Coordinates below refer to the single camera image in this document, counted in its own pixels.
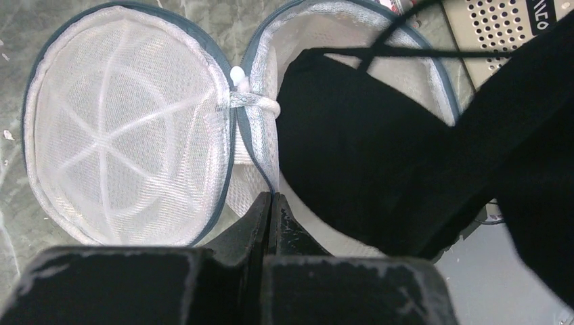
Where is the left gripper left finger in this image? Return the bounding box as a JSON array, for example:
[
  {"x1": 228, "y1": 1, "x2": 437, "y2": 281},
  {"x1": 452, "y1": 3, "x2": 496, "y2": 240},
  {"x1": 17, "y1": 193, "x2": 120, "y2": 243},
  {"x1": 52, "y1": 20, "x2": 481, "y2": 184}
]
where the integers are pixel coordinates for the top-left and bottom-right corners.
[{"x1": 1, "y1": 192, "x2": 272, "y2": 324}]

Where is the round white mesh laundry bag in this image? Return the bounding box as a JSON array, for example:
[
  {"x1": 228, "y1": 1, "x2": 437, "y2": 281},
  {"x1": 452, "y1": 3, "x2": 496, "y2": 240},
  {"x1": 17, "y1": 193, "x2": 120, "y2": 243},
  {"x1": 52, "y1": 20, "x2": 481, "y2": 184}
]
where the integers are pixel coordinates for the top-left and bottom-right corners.
[{"x1": 21, "y1": 0, "x2": 463, "y2": 259}]

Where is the black garment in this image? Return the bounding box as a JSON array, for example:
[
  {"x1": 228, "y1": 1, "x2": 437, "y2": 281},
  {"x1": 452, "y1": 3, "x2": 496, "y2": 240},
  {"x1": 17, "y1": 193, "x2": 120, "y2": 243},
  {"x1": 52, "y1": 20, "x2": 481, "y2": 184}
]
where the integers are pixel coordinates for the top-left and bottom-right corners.
[{"x1": 277, "y1": 1, "x2": 573, "y2": 305}]

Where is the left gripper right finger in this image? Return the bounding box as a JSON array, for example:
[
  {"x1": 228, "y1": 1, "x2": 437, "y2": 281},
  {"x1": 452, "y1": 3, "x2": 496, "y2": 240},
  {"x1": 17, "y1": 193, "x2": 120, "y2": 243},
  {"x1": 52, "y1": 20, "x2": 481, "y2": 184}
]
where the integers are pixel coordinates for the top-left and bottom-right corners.
[{"x1": 262, "y1": 194, "x2": 458, "y2": 324}]

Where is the coloured marker pack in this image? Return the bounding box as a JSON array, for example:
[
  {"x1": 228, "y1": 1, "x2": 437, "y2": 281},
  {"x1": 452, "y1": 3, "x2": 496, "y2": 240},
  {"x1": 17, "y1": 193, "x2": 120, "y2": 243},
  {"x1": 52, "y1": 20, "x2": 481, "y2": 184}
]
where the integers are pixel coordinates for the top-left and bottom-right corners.
[{"x1": 376, "y1": 0, "x2": 418, "y2": 16}]

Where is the cream plastic laundry basket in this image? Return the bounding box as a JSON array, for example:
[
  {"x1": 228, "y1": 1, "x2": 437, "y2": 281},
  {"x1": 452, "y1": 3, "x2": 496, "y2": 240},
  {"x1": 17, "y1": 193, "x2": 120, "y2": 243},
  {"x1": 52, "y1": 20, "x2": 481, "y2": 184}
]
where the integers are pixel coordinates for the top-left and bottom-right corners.
[{"x1": 441, "y1": 0, "x2": 574, "y2": 91}]

